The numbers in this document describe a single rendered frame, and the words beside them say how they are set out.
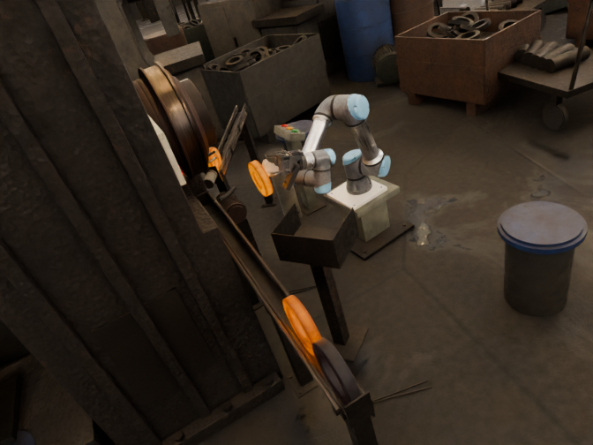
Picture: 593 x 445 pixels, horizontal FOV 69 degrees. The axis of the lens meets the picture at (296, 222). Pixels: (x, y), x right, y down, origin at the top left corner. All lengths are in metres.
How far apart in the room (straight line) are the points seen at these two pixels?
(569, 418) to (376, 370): 0.72
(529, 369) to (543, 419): 0.21
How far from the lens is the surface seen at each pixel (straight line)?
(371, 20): 5.07
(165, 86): 1.68
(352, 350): 2.09
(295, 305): 1.24
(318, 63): 4.56
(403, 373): 2.00
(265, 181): 1.75
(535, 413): 1.93
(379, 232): 2.65
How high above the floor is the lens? 1.64
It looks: 33 degrees down
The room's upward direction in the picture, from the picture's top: 17 degrees counter-clockwise
